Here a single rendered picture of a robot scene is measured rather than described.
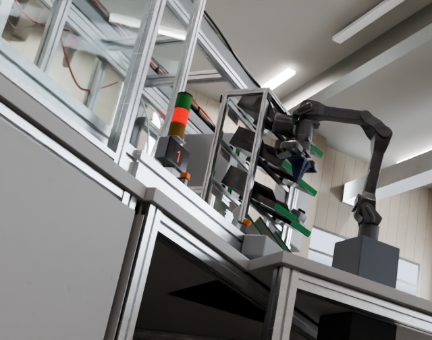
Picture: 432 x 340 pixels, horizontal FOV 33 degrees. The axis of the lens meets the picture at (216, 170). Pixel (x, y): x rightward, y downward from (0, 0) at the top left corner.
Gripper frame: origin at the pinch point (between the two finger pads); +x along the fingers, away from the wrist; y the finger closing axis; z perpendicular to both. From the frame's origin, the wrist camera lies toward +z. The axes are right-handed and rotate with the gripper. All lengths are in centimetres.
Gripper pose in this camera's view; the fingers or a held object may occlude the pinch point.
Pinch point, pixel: (297, 172)
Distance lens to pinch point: 229.7
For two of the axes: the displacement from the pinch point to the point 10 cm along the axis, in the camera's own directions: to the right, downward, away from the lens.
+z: -8.7, 0.1, 4.8
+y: -4.5, -4.1, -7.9
